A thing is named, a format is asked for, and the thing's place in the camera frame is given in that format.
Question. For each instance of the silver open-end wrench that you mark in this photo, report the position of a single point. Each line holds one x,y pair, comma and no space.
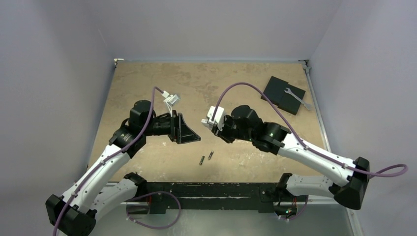
306,105

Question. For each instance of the black silver AAA battery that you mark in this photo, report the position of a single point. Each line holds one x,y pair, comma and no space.
210,155

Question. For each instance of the aluminium table edge frame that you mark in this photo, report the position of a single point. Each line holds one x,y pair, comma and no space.
352,216

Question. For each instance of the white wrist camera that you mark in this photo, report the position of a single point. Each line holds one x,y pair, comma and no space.
216,116
170,100

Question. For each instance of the black foam pad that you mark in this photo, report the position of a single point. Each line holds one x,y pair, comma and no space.
275,92

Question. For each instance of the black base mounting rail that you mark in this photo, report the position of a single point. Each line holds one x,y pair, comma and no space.
263,197

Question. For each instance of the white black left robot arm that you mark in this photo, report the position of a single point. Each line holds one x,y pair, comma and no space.
77,210

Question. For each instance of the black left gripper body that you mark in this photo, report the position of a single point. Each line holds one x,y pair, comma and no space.
173,131

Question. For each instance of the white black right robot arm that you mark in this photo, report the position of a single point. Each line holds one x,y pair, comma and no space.
341,178

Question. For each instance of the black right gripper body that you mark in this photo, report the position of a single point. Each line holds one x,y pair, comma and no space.
224,129

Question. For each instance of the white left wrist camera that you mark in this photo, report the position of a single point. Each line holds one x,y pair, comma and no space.
170,100

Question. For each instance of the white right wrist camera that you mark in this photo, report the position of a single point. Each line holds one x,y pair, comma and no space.
216,116

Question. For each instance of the white remote control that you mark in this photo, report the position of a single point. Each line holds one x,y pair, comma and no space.
206,123

